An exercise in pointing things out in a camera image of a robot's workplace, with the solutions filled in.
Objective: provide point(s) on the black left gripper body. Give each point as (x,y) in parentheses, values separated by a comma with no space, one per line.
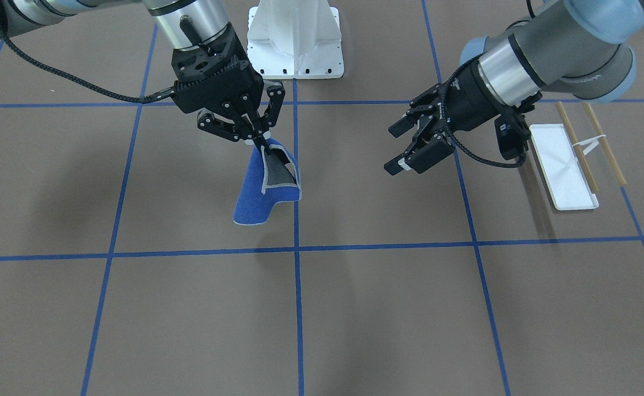
(467,103)

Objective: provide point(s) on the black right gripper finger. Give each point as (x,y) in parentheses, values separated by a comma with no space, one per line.
(274,92)
(238,131)

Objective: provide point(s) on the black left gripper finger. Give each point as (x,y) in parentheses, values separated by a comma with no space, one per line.
(421,155)
(406,124)

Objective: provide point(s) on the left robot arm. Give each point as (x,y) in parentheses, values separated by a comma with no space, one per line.
(575,47)

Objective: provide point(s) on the white wooden towel rack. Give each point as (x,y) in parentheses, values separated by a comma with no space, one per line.
(561,157)

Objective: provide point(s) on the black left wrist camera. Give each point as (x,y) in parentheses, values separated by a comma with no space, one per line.
(512,135)

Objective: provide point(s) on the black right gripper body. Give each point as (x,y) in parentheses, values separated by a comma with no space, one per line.
(273,97)

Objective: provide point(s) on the blue towel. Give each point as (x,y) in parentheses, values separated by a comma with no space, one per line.
(271,178)

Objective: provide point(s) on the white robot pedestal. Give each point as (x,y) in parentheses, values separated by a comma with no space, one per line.
(295,40)

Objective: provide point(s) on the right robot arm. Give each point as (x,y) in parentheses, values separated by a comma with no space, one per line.
(185,24)

